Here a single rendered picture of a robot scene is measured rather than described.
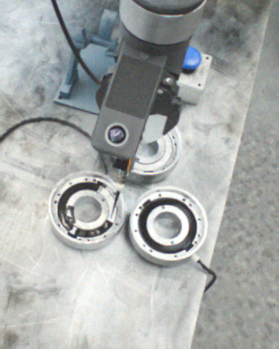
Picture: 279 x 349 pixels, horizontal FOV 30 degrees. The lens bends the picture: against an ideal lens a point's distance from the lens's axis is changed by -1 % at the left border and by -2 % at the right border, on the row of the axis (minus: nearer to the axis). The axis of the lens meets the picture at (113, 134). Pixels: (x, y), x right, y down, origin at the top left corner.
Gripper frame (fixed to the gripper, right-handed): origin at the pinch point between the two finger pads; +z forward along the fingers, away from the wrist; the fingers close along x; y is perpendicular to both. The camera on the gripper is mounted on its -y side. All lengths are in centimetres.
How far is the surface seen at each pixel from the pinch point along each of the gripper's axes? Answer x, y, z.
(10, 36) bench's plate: 25.8, 19.7, 13.3
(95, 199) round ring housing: 2.6, -4.7, 10.6
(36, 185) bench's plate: 11.6, -4.4, 13.3
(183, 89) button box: -4.6, 16.9, 10.2
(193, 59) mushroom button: -4.8, 19.7, 5.9
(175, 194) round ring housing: -7.7, -0.5, 10.4
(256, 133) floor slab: -34, 69, 93
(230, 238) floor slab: -33, 30, 93
